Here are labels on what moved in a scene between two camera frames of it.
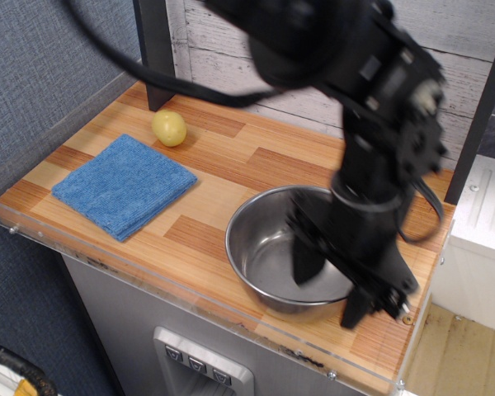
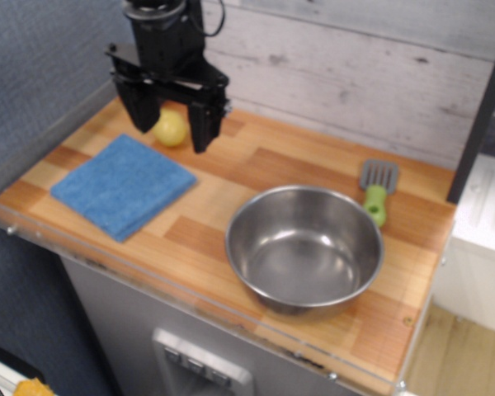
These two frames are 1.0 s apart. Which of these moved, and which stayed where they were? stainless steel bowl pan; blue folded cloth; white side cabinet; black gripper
Moved: black gripper
Stayed: blue folded cloth; stainless steel bowl pan; white side cabinet
